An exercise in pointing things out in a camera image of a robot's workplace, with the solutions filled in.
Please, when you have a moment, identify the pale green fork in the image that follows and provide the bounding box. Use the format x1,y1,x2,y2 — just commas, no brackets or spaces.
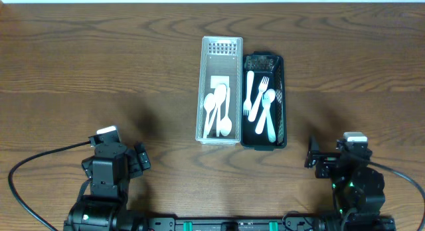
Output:
263,89,276,143

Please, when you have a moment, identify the white spoon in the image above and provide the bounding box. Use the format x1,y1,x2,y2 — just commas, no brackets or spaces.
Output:
214,84,227,137
255,89,276,135
203,107,218,139
203,93,215,138

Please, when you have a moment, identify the white fork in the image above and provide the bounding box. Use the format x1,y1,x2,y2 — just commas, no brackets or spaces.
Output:
243,70,254,116
248,76,269,122

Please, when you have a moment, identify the white spoon bowl down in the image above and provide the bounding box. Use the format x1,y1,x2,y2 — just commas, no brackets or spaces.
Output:
220,88,232,136

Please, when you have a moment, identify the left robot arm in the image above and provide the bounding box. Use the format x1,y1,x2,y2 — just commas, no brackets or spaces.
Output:
63,142,151,231

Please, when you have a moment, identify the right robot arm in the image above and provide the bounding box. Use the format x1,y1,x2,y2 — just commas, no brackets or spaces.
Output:
304,132,396,231

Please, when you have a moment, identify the clear plastic basket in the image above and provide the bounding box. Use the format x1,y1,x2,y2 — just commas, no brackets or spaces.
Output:
195,36,243,145

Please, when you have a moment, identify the black plastic basket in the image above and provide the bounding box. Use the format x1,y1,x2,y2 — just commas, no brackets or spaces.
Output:
241,51,287,151

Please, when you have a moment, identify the white sticker label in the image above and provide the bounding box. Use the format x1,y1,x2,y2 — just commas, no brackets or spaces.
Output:
210,76,230,89

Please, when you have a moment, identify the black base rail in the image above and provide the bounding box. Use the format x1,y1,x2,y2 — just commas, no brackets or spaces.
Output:
62,212,398,231

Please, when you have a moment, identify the right black cable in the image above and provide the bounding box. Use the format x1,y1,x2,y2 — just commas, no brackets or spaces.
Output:
365,159,425,205

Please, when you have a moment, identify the black cable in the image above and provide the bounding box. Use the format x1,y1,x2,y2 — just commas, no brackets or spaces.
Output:
365,159,425,205
7,140,92,231

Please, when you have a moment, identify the left black cable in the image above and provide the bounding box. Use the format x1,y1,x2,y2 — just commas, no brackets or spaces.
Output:
7,140,92,231

